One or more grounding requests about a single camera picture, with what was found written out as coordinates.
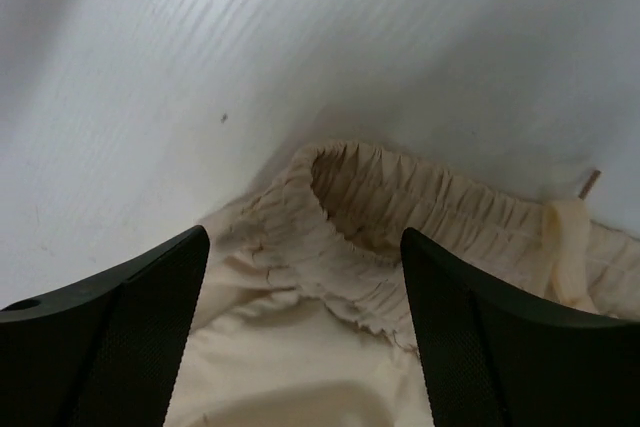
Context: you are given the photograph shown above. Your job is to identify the beige trousers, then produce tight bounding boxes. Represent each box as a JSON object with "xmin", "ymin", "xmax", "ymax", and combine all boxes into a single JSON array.
[{"xmin": 165, "ymin": 141, "xmax": 639, "ymax": 426}]

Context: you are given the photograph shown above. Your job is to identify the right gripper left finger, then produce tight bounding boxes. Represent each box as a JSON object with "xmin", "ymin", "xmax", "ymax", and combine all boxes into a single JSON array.
[{"xmin": 1, "ymin": 226, "xmax": 209, "ymax": 427}]

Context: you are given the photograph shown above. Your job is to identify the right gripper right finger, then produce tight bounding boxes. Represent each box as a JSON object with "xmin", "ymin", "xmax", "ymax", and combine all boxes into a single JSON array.
[{"xmin": 401, "ymin": 228, "xmax": 639, "ymax": 426}]

